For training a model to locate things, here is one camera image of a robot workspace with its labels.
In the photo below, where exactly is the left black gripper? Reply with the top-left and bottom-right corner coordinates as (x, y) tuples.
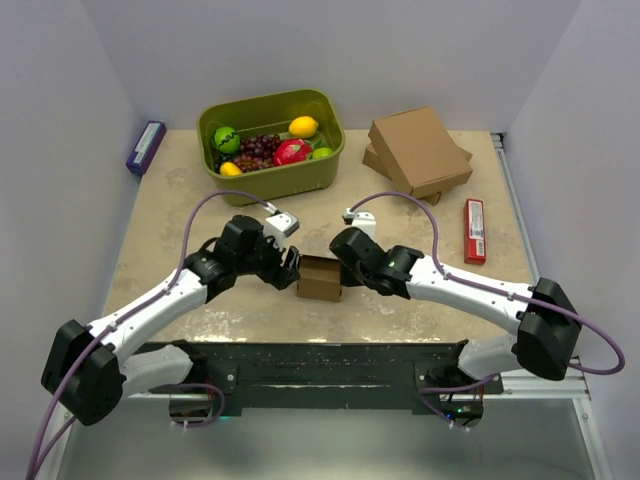
(236, 227), (299, 290)

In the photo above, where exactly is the brown cardboard box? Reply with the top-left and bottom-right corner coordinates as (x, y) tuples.
(296, 255), (342, 303)

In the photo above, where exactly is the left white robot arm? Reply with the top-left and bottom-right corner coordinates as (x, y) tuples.
(41, 212), (299, 426)

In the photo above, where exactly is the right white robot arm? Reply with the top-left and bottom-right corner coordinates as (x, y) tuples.
(329, 227), (581, 393)

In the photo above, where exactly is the bottom folded cardboard box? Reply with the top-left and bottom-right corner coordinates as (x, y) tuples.
(363, 144), (474, 205)

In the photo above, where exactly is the folded cardboard box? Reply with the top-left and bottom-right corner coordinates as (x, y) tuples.
(369, 106), (473, 198)
(363, 144), (474, 205)

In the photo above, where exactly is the red flat box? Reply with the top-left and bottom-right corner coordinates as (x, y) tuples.
(464, 198), (487, 265)

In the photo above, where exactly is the top folded cardboard box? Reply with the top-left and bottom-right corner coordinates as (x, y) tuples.
(369, 106), (473, 198)

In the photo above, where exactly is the purple white small box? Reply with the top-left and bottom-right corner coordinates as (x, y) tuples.
(126, 121), (167, 176)

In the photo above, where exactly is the yellow lemon front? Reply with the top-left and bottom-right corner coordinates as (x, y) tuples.
(219, 161), (243, 177)

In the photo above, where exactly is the yellow lemon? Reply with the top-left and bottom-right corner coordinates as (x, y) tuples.
(288, 116), (319, 139)
(219, 161), (243, 177)

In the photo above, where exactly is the red dragon fruit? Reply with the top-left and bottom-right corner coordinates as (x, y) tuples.
(273, 138), (313, 166)

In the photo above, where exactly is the small green lime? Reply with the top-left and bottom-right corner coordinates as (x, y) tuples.
(312, 147), (333, 159)

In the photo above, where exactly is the purple grape bunch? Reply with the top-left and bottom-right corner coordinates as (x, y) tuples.
(231, 134), (282, 173)

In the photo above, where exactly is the yellow lemon back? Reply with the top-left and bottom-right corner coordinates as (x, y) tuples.
(288, 116), (319, 139)

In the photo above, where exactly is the green round fruit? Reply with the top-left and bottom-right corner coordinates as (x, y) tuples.
(213, 126), (241, 154)

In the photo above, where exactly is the olive green plastic basket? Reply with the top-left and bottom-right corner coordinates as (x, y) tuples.
(197, 89), (345, 199)

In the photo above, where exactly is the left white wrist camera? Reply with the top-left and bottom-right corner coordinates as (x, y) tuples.
(263, 212), (300, 250)

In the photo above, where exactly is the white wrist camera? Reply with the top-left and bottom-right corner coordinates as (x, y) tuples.
(263, 212), (300, 250)
(341, 208), (377, 242)

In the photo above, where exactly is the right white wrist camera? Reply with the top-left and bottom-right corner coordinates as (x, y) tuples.
(341, 208), (377, 242)

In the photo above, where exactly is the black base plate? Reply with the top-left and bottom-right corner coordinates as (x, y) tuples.
(152, 340), (503, 423)

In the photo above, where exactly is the aluminium frame rail right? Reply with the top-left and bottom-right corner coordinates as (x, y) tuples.
(490, 133), (540, 284)

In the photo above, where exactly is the aluminium frame rail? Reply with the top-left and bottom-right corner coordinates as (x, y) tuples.
(490, 133), (540, 284)
(501, 369), (591, 400)

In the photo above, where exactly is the aluminium frame rail front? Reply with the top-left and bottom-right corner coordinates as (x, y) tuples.
(501, 369), (591, 400)

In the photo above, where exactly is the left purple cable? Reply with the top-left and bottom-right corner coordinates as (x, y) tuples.
(25, 189), (277, 480)

